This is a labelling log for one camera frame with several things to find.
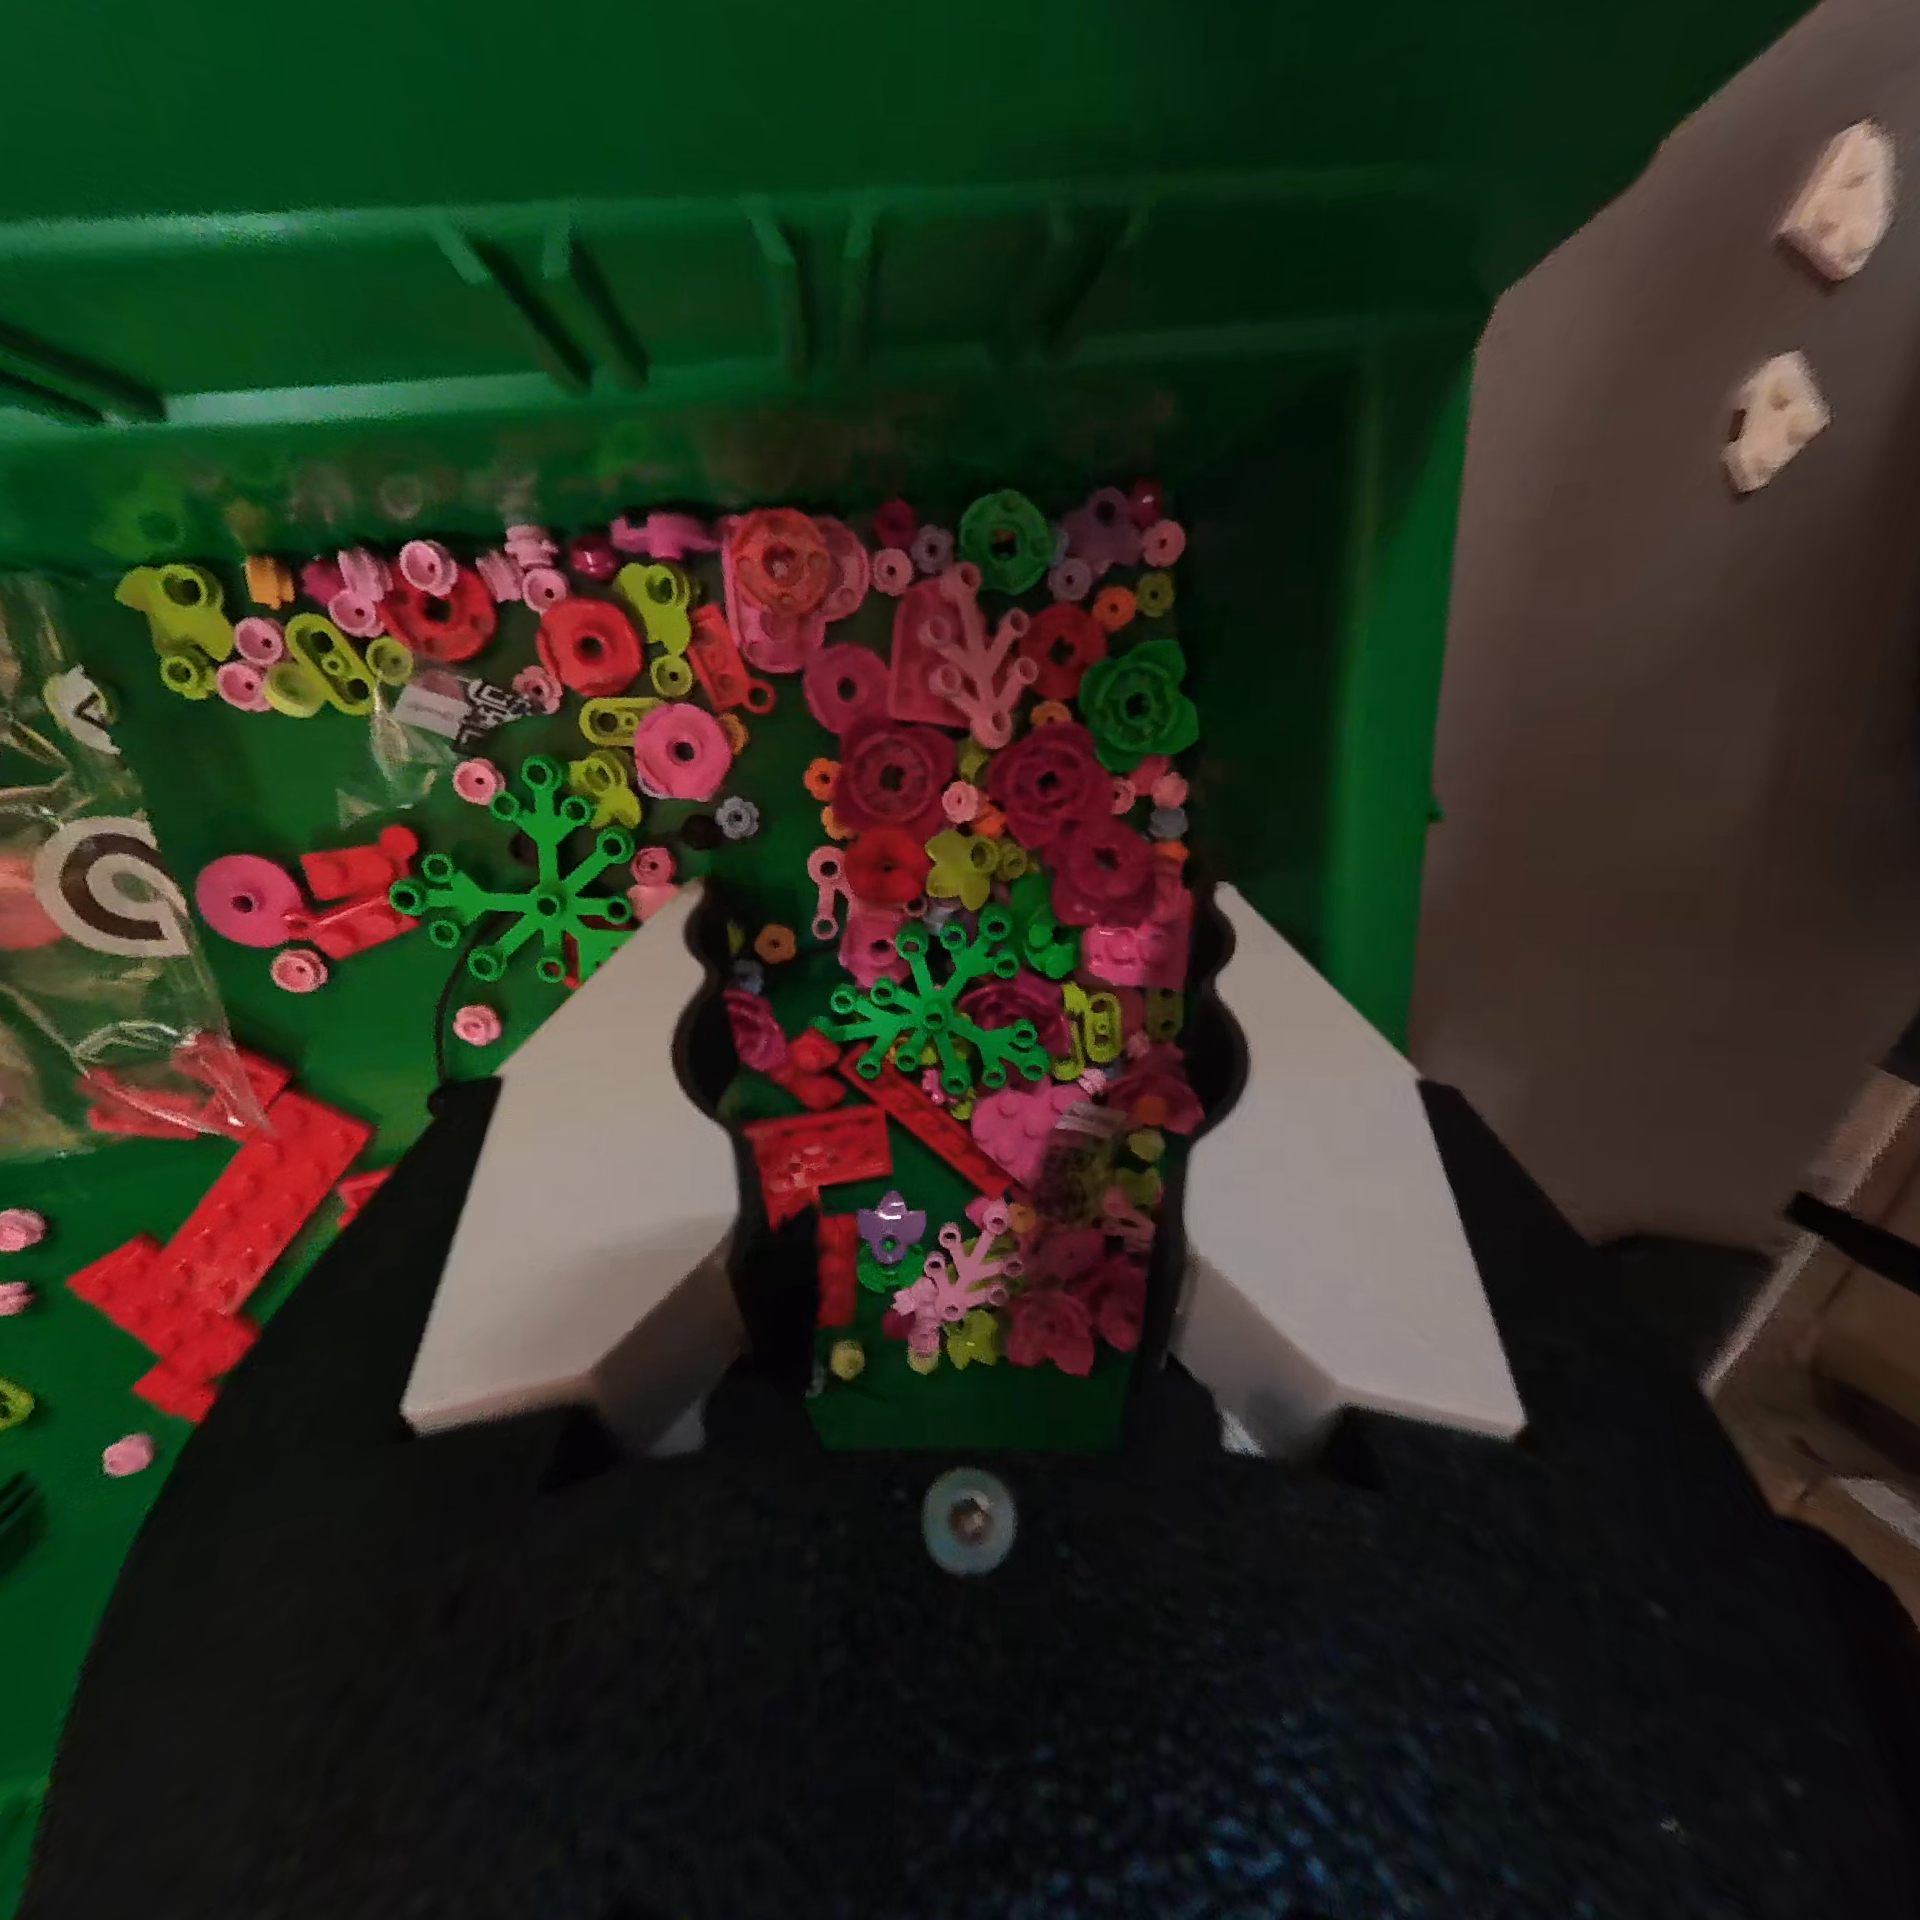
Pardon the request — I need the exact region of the clear plastic bag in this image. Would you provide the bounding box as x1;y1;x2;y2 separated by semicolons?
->
0;569;275;1161

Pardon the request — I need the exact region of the green plastic bin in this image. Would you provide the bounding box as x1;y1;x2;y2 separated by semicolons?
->
0;0;1824;1846

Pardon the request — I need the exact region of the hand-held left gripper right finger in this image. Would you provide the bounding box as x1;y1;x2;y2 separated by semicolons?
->
1147;881;1526;1465

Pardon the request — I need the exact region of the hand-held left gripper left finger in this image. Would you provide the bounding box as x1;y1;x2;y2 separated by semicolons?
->
400;881;819;1460

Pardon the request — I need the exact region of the pile of small lego pieces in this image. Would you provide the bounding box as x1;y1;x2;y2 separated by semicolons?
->
0;479;1211;1479

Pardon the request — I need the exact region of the small white lego plate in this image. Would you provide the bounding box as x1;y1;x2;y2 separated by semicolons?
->
1775;118;1897;283
1718;351;1832;496

